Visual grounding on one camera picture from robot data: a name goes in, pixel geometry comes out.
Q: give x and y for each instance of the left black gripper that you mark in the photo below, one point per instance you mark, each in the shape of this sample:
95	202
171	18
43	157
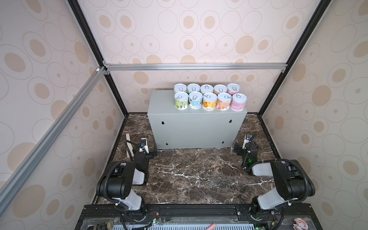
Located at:
150	156

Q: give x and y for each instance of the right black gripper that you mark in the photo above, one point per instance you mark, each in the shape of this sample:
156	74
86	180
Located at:
240	152

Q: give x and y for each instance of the pink can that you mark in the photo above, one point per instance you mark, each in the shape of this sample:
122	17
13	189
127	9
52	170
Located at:
233	88
238	102

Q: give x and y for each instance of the brown orange can front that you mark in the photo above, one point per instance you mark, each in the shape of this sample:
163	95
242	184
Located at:
223	101

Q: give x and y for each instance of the brown orange can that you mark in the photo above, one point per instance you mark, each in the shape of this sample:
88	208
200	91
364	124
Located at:
220	88
223	101

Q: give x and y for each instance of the yellow can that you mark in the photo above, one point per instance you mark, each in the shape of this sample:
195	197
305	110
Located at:
210	101
206	88

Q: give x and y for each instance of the green can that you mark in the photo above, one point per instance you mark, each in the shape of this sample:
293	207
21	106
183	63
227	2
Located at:
181	100
180	87

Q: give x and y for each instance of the teal can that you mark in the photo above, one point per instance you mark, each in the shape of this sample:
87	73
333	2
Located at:
193	87
195	100

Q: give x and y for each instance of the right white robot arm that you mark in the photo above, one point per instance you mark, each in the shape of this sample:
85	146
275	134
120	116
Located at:
292	184

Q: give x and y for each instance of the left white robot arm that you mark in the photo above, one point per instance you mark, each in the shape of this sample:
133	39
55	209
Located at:
115	185

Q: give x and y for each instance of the grey metal cabinet box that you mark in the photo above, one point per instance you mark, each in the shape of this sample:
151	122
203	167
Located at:
185	129

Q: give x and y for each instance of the pink marker pen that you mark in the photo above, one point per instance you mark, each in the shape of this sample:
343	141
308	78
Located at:
211	227

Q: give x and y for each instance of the pink toy figure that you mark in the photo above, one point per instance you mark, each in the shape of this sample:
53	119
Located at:
300	224

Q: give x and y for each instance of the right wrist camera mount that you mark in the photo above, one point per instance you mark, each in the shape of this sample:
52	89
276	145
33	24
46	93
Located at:
247	139

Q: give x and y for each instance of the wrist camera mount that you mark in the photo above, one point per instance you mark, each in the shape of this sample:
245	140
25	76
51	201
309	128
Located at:
247	139
143	146

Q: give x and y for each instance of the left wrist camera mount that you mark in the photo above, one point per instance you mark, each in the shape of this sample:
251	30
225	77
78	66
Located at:
143	146

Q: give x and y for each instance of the black base frame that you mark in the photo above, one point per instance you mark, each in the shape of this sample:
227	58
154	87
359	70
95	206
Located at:
197	217

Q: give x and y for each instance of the horizontal aluminium rail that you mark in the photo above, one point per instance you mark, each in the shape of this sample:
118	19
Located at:
202	67

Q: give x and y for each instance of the left diagonal aluminium rail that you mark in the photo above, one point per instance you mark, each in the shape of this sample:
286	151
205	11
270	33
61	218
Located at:
29	164

